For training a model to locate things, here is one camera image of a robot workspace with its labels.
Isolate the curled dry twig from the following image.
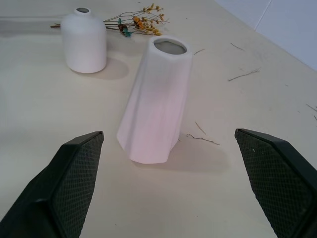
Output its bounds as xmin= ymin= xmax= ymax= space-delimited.
xmin=186 ymin=133 xmax=220 ymax=146

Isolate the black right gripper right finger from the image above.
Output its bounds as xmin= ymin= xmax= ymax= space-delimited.
xmin=234 ymin=128 xmax=317 ymax=238

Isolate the dried flower bunch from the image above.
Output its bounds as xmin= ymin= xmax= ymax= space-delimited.
xmin=50 ymin=2 xmax=170 ymax=38

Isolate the long dry twig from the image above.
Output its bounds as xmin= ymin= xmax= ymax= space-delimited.
xmin=227 ymin=67 xmax=261 ymax=82

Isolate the tall twisted white vase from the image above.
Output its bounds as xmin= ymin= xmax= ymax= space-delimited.
xmin=116 ymin=35 xmax=193 ymax=165

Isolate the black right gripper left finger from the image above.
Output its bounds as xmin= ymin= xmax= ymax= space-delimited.
xmin=0 ymin=131 xmax=105 ymax=238

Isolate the short round white vase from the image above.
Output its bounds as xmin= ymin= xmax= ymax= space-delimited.
xmin=60 ymin=7 xmax=107 ymax=74

